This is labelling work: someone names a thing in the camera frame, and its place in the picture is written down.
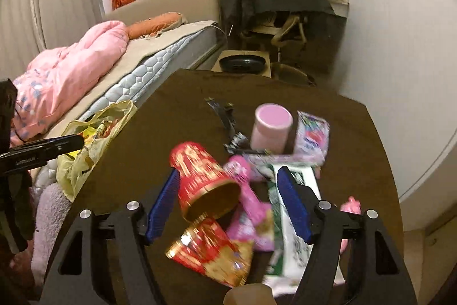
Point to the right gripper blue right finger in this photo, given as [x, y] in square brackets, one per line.
[299, 201]

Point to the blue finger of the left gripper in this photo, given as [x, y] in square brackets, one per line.
[55, 146]

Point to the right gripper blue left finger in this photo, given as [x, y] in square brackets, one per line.
[163, 206]

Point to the red paper cup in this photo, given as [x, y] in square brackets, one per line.
[205, 188]

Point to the purple candy wrapper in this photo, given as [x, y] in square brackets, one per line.
[310, 145]

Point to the pink pig snack wrapper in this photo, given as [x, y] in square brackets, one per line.
[253, 219]

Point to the yellow plastic trash bag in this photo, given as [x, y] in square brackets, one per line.
[73, 168]

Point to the red gold snack wrapper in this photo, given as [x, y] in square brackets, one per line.
[205, 248]

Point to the white green milk pouch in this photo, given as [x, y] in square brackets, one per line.
[291, 254]

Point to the right hand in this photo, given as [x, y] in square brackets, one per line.
[250, 294]

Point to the pink cylindrical jar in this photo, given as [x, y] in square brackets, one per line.
[271, 128]

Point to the pink floral quilt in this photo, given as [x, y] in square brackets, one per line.
[56, 79]

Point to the black round bin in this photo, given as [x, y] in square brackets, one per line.
[243, 63]

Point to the quilted mattress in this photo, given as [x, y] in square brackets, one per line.
[150, 76]

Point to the beige bed sheet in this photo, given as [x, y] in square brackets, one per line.
[135, 54]

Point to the beige window curtain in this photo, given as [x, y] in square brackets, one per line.
[28, 27]

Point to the office chair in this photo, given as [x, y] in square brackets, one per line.
[282, 37]

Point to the orange pillow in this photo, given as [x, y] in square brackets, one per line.
[156, 25]

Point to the small red plastic bag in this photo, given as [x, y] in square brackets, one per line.
[116, 4]

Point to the beige bed headboard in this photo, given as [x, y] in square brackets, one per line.
[192, 10]

